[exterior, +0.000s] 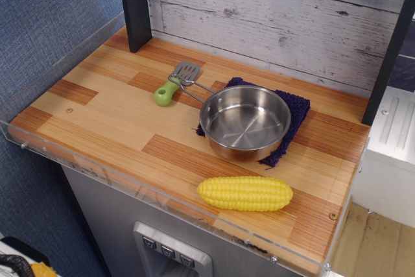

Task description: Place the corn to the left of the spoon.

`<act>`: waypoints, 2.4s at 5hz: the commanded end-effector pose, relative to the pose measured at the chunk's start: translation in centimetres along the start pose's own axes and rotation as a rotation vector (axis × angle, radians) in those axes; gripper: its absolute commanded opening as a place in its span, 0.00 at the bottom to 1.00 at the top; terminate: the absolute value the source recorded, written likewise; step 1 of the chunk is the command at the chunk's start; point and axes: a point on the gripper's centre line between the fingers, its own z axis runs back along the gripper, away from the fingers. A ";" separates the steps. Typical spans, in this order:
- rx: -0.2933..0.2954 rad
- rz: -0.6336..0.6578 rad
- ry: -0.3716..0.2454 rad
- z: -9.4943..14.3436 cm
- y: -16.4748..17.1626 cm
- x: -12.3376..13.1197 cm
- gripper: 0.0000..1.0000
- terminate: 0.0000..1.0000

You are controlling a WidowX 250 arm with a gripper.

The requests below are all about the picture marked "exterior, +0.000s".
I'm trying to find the green handled grey spatula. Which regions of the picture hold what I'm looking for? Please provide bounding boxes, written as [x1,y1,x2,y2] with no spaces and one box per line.
[154,61,200,106]

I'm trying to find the yellow black object at corner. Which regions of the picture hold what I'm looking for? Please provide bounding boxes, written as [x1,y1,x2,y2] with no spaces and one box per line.
[1,254,59,277]

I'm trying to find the silver dispenser button panel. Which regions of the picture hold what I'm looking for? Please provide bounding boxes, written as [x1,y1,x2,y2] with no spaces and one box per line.
[133,221,213,276]

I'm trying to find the yellow plastic corn cob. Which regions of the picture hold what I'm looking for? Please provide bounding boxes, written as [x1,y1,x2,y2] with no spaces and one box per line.
[196,176,293,211]

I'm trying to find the white ridged side unit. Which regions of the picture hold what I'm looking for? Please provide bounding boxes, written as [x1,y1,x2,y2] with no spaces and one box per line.
[351,87,414,227]

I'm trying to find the black right cabinet post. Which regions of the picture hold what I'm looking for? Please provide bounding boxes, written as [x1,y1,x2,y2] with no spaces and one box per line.
[361,0,414,126]

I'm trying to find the purple cloth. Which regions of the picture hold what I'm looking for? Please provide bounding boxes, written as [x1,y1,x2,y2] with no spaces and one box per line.
[196,77,311,167]

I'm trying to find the black cabinet post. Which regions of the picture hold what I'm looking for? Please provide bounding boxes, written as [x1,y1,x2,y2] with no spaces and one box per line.
[361,0,414,126]
[122,0,152,53]

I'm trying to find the stainless steel pot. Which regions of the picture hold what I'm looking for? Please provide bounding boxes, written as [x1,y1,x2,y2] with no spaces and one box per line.
[185,80,291,162]

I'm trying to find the black left cabinet post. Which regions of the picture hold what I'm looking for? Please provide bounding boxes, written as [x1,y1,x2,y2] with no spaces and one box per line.
[122,0,152,53]

